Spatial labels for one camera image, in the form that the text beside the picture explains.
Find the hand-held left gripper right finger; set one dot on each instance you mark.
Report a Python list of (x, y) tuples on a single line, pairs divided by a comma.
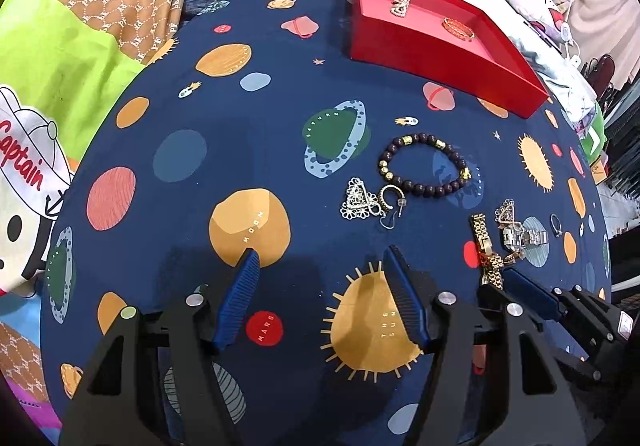
[(406, 298)]

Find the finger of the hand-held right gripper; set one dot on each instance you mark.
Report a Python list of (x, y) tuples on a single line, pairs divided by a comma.
[(532, 293), (491, 295)]

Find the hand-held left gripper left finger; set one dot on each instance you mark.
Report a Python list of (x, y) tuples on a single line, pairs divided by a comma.
[(240, 296)]

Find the silver wristwatch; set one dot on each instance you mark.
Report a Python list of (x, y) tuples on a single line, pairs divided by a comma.
[(532, 236)]

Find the gold wristwatch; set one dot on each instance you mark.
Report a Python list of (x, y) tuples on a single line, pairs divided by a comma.
[(481, 236)]

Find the small silver filigree pendant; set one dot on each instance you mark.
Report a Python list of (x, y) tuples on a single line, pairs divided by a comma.
[(506, 213)]

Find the hoop earring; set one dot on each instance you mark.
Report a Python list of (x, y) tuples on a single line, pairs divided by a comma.
[(382, 198)]

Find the red jewelry box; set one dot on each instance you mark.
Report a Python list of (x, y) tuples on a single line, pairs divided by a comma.
[(430, 60)]

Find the navy planet print blanket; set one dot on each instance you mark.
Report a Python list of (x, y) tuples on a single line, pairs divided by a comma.
[(200, 206)]

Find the green packet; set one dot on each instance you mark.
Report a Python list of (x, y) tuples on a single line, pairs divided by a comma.
[(597, 138)]

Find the gold bangle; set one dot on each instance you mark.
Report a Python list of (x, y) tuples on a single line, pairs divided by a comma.
[(457, 24)]

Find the colourful cartoon print blanket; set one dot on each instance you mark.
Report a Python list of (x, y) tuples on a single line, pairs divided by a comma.
[(75, 50)]

